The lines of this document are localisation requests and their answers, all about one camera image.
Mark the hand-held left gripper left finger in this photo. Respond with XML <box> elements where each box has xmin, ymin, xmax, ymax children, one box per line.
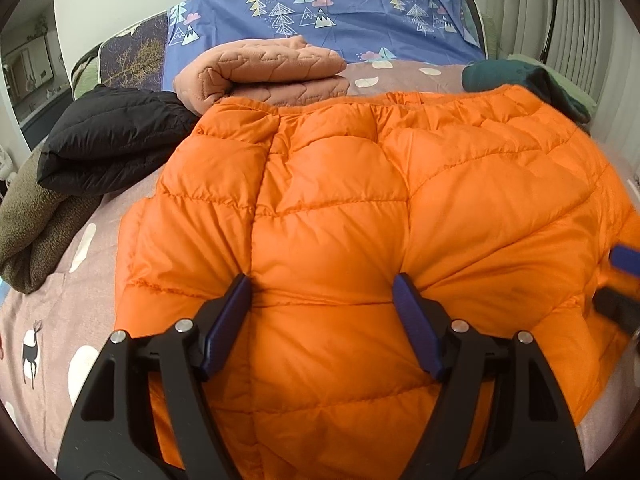
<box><xmin>56</xmin><ymin>273</ymin><xmax>253</xmax><ymax>480</ymax></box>

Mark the dark floral pillow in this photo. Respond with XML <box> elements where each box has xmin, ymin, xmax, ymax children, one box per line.
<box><xmin>97</xmin><ymin>10</ymin><xmax>171</xmax><ymax>93</ymax></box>

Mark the orange puffer jacket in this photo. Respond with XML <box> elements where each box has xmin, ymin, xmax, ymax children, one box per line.
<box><xmin>114</xmin><ymin>84</ymin><xmax>640</xmax><ymax>480</ymax></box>

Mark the black puffer jacket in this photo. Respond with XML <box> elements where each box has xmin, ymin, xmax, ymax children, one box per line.
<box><xmin>36</xmin><ymin>85</ymin><xmax>201</xmax><ymax>196</ymax></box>

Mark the teal garment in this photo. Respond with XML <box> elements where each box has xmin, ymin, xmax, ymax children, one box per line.
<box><xmin>461</xmin><ymin>59</ymin><xmax>593</xmax><ymax>126</ymax></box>

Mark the blue tree-print pillow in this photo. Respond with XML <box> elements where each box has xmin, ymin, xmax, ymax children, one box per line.
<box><xmin>165</xmin><ymin>0</ymin><xmax>488</xmax><ymax>93</ymax></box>

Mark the white pleated curtain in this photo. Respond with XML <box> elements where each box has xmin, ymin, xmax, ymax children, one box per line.
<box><xmin>492</xmin><ymin>0</ymin><xmax>640</xmax><ymax>171</ymax></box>

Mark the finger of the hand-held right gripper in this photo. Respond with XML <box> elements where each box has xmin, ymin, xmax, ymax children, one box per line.
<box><xmin>611</xmin><ymin>244</ymin><xmax>640</xmax><ymax>277</ymax></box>
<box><xmin>592</xmin><ymin>284</ymin><xmax>640</xmax><ymax>336</ymax></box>

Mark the green pillow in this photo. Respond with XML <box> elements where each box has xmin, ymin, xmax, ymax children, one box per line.
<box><xmin>507</xmin><ymin>52</ymin><xmax>599</xmax><ymax>112</ymax></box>

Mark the pink quilted garment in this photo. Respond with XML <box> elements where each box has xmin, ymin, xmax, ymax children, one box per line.
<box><xmin>173</xmin><ymin>36</ymin><xmax>349</xmax><ymax>115</ymax></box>

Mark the brown fleece garment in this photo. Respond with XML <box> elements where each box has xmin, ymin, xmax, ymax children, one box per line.
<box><xmin>0</xmin><ymin>145</ymin><xmax>103</xmax><ymax>295</ymax></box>

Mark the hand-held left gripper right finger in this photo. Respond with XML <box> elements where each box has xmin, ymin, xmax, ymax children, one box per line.
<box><xmin>391</xmin><ymin>272</ymin><xmax>586</xmax><ymax>480</ymax></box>

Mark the black floor lamp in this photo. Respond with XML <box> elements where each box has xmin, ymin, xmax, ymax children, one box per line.
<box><xmin>540</xmin><ymin>0</ymin><xmax>574</xmax><ymax>63</ymax></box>

